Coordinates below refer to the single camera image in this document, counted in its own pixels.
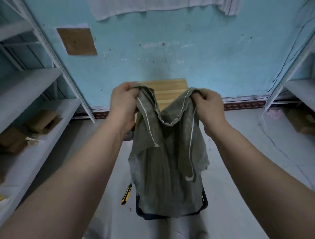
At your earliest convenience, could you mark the person's left forearm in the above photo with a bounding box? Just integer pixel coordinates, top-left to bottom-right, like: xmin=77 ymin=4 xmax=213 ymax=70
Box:
xmin=0 ymin=118 xmax=128 ymax=239

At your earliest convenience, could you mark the person's right forearm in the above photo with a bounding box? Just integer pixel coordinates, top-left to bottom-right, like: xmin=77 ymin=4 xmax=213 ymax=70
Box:
xmin=206 ymin=124 xmax=315 ymax=239

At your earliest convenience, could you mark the green woven sack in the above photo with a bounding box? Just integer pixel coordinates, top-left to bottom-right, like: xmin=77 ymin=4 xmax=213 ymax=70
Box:
xmin=128 ymin=83 xmax=210 ymax=218

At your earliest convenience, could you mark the yellow black utility knife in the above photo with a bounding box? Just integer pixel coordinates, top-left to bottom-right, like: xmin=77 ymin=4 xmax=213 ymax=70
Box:
xmin=120 ymin=184 xmax=133 ymax=206

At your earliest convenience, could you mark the wooden folding table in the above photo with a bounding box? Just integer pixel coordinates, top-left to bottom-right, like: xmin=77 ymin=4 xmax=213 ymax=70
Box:
xmin=134 ymin=78 xmax=189 ymax=123

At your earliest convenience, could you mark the thin black wall cable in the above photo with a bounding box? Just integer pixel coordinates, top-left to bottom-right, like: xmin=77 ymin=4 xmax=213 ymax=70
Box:
xmin=267 ymin=14 xmax=315 ymax=93

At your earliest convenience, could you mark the black trash bin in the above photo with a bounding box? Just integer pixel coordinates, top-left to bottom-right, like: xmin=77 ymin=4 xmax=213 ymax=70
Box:
xmin=123 ymin=128 xmax=135 ymax=142

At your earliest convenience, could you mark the brown board on wall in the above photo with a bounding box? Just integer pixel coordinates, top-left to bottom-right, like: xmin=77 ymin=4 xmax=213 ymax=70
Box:
xmin=56 ymin=28 xmax=98 ymax=56

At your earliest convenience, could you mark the white hanging cloth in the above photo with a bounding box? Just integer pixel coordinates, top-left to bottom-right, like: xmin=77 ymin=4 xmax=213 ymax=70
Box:
xmin=87 ymin=0 xmax=241 ymax=21

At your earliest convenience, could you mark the large tan cardboard carton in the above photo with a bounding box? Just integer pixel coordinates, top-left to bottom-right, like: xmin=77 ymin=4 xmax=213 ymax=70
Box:
xmin=286 ymin=108 xmax=315 ymax=135

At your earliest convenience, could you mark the black plastic crate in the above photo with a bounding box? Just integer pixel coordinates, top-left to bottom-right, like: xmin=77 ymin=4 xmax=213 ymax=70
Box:
xmin=136 ymin=186 xmax=208 ymax=221

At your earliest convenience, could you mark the person's right hand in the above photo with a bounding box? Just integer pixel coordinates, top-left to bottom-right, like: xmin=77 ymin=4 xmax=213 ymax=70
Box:
xmin=191 ymin=88 xmax=231 ymax=137

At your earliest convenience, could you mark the person's left hand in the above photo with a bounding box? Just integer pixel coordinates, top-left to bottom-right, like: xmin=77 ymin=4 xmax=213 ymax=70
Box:
xmin=108 ymin=82 xmax=141 ymax=138

